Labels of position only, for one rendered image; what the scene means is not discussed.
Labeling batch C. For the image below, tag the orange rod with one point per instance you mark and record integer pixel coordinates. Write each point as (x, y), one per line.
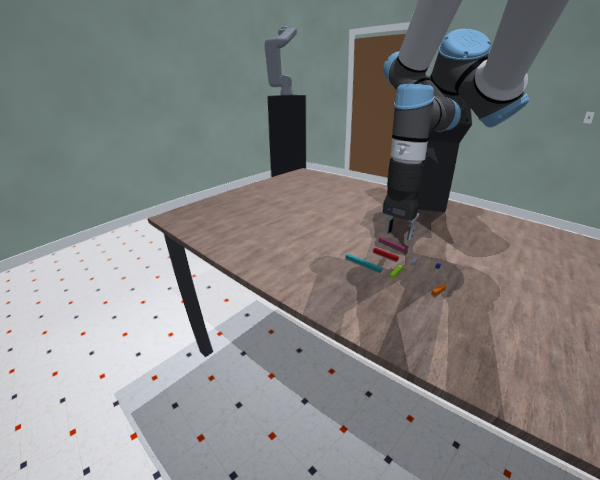
(438, 290)

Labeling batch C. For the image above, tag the pink rod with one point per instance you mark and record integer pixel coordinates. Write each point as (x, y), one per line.
(392, 244)

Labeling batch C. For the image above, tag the lime green rod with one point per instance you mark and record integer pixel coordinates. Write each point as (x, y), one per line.
(396, 272)

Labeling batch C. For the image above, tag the turquoise rod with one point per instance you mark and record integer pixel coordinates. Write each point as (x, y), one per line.
(363, 263)

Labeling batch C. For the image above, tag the red rod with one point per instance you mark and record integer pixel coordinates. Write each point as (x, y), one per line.
(385, 254)

